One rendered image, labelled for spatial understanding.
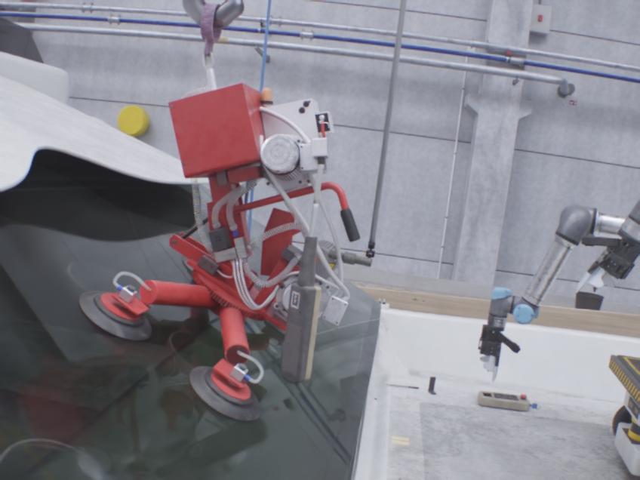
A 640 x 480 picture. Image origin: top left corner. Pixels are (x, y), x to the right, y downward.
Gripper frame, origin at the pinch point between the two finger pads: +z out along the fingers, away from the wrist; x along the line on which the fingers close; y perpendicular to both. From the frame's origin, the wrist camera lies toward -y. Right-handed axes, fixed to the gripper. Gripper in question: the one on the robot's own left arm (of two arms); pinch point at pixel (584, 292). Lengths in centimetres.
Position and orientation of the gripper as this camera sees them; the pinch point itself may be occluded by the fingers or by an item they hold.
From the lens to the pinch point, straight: 192.2
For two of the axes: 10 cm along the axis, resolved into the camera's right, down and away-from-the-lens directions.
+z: -4.5, 8.2, 3.5
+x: 6.6, 0.4, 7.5
